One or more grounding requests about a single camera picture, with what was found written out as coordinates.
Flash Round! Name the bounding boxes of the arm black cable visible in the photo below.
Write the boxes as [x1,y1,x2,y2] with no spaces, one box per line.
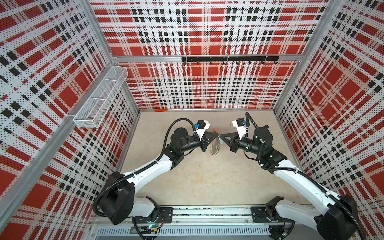
[245,112,266,142]
[155,117,197,163]

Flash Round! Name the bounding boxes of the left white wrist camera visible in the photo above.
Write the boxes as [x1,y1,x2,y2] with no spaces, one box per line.
[195,120,210,140]

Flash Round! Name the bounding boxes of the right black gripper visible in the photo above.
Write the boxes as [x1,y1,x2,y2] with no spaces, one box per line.
[219,133,261,157]

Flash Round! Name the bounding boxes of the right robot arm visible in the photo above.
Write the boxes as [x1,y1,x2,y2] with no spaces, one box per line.
[220,126,366,240]

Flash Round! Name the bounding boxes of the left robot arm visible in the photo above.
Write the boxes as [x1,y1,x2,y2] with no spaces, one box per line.
[93,128,219,225]

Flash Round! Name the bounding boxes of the white wire mesh basket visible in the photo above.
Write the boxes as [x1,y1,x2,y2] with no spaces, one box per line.
[74,66,128,129]

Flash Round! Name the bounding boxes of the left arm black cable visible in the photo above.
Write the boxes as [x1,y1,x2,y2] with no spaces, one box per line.
[155,117,197,163]

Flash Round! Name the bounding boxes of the black hook rail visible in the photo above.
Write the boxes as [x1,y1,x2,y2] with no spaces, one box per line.
[181,56,280,63]

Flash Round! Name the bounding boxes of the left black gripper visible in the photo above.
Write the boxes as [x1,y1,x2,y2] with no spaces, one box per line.
[180,131,219,153]

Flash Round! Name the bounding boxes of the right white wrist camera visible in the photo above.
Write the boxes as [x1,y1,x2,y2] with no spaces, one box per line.
[232,118,248,140]

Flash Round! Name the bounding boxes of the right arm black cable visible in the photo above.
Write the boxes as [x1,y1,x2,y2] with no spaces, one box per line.
[245,112,266,142]

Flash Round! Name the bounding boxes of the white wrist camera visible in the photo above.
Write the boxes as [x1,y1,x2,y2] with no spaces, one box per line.
[195,120,210,140]
[232,118,248,140]

